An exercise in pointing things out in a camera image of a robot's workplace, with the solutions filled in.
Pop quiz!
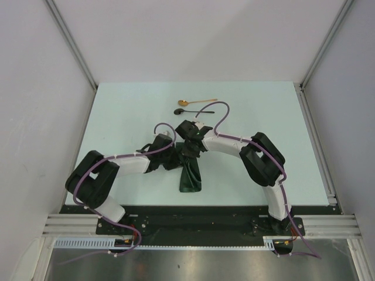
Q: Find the dark green cloth napkin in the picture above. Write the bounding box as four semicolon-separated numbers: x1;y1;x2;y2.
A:
176;142;202;193

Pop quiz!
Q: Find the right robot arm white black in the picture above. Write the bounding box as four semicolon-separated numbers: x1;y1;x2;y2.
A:
176;120;292;235

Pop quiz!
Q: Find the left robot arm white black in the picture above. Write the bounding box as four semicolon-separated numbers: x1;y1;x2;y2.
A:
65;133;180;234

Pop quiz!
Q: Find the black spoon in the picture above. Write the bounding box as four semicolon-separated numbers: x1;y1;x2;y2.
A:
173;108;215;115

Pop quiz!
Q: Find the gold spoon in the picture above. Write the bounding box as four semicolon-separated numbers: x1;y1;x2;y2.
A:
178;99;217;107

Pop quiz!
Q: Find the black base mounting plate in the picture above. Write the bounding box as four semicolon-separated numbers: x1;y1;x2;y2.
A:
60;204;342;246

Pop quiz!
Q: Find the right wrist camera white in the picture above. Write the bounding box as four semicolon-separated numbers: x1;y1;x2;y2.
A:
193;121;205;129

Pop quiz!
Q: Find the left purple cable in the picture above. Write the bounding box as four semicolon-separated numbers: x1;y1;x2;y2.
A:
57;122;178;266

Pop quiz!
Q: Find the purple cable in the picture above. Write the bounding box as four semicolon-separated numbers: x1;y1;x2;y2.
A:
57;122;178;266
195;101;322;260

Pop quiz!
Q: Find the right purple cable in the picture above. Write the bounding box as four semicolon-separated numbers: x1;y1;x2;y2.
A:
195;101;322;260

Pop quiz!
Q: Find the right white cable duct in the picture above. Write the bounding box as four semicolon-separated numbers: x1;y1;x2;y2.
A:
263;236;296;251

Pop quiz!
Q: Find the white cable duct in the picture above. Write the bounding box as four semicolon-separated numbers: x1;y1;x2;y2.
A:
263;236;296;251
54;238;134;249

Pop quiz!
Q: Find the left white cable duct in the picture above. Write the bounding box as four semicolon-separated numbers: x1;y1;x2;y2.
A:
54;238;134;249

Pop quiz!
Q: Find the left aluminium frame post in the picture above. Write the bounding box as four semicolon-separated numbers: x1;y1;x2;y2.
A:
43;0;98;92

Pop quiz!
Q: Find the aluminium frame post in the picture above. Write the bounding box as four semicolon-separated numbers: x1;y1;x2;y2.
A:
43;0;98;92
299;0;356;90

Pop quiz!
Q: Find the right aluminium rail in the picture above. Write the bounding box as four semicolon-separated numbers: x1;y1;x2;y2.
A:
294;83;360;238

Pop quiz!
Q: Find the right aluminium frame post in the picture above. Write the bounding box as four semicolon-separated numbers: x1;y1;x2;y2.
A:
299;0;356;90

